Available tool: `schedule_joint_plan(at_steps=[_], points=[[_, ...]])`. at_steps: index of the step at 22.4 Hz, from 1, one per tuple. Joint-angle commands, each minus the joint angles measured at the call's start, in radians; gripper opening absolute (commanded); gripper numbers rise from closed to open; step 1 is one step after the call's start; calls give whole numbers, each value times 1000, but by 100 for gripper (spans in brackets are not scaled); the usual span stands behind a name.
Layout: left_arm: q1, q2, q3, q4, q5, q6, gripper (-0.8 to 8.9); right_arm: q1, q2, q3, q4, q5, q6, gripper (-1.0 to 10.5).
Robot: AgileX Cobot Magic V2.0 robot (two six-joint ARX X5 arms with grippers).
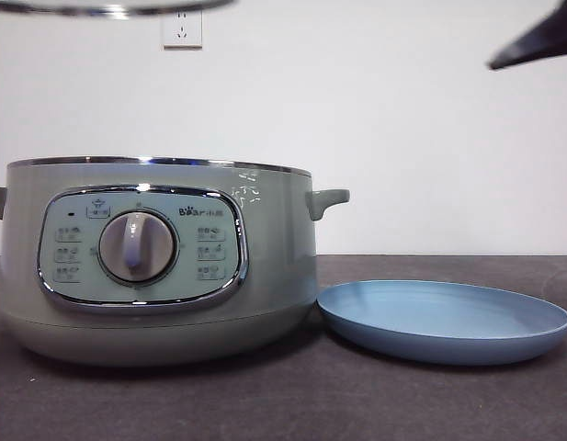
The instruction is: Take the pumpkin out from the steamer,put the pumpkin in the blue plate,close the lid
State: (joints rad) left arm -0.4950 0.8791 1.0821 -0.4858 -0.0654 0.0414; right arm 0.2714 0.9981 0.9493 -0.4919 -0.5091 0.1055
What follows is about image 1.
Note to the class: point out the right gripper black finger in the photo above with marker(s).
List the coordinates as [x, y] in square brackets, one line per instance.
[549, 34]

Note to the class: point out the glass lid with green knob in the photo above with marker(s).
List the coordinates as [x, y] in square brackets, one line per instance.
[104, 11]

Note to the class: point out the blue round plate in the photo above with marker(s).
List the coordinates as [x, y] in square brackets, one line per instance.
[425, 317]

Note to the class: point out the pale green electric steamer pot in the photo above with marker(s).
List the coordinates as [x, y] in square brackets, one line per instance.
[274, 257]

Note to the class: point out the white wall socket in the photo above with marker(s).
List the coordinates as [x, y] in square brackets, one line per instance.
[183, 32]

